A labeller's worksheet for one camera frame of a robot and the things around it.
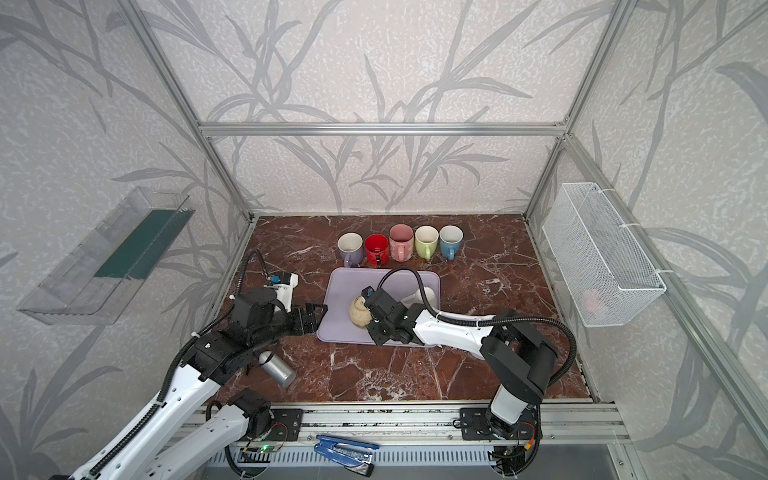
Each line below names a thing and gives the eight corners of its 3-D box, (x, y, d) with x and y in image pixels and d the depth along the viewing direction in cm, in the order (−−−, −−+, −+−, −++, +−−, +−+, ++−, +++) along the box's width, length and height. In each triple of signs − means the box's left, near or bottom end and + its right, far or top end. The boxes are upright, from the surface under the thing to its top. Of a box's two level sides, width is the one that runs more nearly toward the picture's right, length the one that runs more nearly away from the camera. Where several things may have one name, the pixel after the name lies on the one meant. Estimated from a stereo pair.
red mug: (366, 271, 105) (363, 257, 99) (368, 248, 112) (366, 233, 105) (387, 271, 105) (386, 257, 99) (388, 248, 112) (387, 233, 105)
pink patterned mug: (389, 270, 105) (388, 250, 97) (390, 243, 113) (389, 223, 105) (412, 270, 105) (413, 251, 97) (412, 243, 113) (413, 223, 105)
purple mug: (338, 273, 105) (334, 259, 99) (342, 247, 113) (339, 232, 106) (362, 273, 105) (359, 259, 99) (365, 247, 113) (362, 232, 107)
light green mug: (415, 268, 107) (417, 249, 99) (415, 244, 114) (416, 225, 106) (437, 268, 107) (440, 249, 99) (435, 244, 114) (437, 225, 106)
